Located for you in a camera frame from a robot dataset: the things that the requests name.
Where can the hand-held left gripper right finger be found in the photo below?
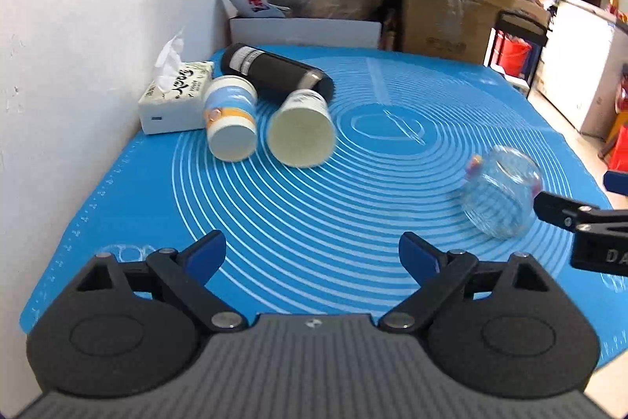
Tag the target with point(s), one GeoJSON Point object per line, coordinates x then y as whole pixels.
{"type": "Point", "coordinates": [417, 256]}

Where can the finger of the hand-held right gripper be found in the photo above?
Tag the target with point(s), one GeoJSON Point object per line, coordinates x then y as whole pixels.
{"type": "Point", "coordinates": [617, 182]}
{"type": "Point", "coordinates": [554, 209]}

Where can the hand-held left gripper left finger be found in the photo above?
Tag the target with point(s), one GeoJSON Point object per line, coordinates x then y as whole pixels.
{"type": "Point", "coordinates": [208, 252]}

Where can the blue orange printed paper cup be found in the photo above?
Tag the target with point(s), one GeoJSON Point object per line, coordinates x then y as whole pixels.
{"type": "Point", "coordinates": [229, 119]}

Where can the plain white paper cup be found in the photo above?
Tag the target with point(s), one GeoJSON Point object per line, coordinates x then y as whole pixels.
{"type": "Point", "coordinates": [301, 134]}

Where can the red plastic stool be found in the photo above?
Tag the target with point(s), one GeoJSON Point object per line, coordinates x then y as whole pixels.
{"type": "Point", "coordinates": [619, 149]}

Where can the blue silicone mat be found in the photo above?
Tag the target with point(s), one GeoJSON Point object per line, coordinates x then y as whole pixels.
{"type": "Point", "coordinates": [338, 213]}

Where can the white chest freezer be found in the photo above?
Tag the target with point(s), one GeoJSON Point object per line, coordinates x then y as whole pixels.
{"type": "Point", "coordinates": [581, 65]}

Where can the red bucket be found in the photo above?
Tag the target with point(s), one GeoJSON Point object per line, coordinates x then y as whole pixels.
{"type": "Point", "coordinates": [512, 55]}

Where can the white tissue pack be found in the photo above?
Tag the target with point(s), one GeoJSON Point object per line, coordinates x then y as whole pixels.
{"type": "Point", "coordinates": [169, 97]}

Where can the black metal chair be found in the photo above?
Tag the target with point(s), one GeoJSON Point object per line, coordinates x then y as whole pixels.
{"type": "Point", "coordinates": [522, 24]}

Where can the black thermos bottle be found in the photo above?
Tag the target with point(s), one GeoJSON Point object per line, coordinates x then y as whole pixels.
{"type": "Point", "coordinates": [274, 70]}

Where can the plain brown cardboard box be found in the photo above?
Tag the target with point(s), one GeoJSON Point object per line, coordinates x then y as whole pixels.
{"type": "Point", "coordinates": [444, 24]}

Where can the white cardboard box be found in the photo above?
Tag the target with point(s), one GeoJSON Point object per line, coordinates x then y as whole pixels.
{"type": "Point", "coordinates": [304, 33]}

